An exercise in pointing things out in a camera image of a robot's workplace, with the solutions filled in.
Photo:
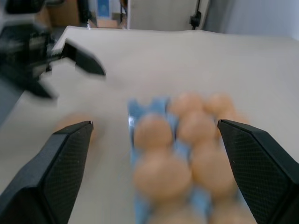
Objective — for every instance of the blue and white box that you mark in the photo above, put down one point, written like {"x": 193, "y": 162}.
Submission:
{"x": 104, "y": 8}

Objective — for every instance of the brown cardboard box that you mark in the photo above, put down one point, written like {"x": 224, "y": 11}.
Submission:
{"x": 60, "y": 12}

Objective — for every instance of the black pole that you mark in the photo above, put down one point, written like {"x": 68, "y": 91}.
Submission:
{"x": 83, "y": 10}

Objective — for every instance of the blue egg carton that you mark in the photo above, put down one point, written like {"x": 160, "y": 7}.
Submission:
{"x": 140, "y": 109}

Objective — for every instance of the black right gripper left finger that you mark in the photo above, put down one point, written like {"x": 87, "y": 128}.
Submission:
{"x": 46, "y": 177}

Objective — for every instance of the brown egg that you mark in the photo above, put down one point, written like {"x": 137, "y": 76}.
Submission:
{"x": 161, "y": 177}
{"x": 211, "y": 170}
{"x": 197, "y": 127}
{"x": 77, "y": 119}
{"x": 187, "y": 102}
{"x": 219, "y": 103}
{"x": 153, "y": 131}
{"x": 230, "y": 213}
{"x": 180, "y": 215}

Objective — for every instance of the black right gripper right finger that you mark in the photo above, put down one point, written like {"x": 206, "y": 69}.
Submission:
{"x": 264, "y": 172}

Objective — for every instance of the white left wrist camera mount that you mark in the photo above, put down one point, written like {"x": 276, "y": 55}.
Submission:
{"x": 4, "y": 19}

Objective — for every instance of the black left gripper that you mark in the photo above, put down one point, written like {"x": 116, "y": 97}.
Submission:
{"x": 23, "y": 51}

